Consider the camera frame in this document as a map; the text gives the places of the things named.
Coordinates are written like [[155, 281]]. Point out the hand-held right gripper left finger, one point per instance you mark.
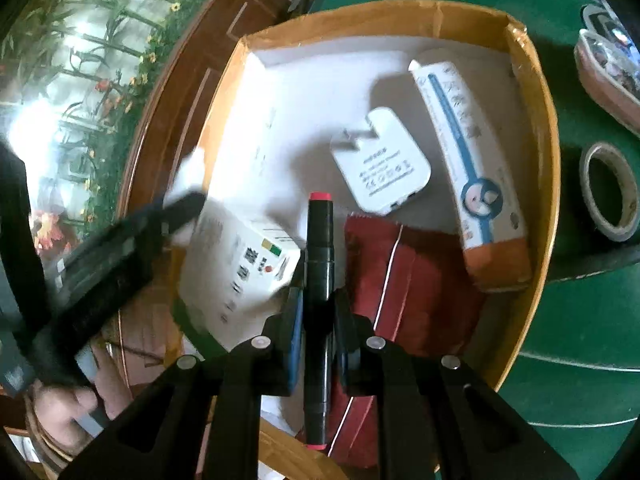
[[296, 325]]

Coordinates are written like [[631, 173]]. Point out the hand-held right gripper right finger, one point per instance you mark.
[[347, 350]]

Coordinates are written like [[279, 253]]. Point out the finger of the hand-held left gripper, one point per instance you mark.
[[180, 210]]

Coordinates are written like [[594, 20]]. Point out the black marker red cap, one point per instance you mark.
[[319, 260]]

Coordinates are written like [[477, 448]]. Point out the white box green label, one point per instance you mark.
[[235, 270]]

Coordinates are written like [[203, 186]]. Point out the dark red pouch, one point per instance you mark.
[[430, 290]]

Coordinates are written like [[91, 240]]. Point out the white charger adapter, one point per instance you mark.
[[385, 175]]

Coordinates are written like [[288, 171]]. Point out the white blue toothpaste box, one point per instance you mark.
[[470, 170]]

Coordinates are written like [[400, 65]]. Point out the yellow cardboard box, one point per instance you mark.
[[542, 160]]

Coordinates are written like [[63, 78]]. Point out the beige tape roll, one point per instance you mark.
[[612, 227]]

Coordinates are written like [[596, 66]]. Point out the clear plastic lidded container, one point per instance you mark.
[[610, 90]]

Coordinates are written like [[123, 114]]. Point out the person's left hand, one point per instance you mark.
[[60, 415]]

